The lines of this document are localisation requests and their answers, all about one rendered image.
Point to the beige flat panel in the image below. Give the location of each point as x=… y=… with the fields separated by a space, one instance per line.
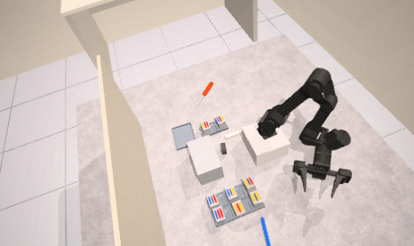
x=136 y=218

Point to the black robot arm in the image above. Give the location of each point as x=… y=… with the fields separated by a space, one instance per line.
x=317 y=83

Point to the orange-handled screwdriver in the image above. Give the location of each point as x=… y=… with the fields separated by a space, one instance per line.
x=206 y=91

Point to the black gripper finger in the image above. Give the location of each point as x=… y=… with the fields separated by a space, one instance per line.
x=338 y=180
x=303 y=175

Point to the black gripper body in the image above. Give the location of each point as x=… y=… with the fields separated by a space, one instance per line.
x=321 y=165

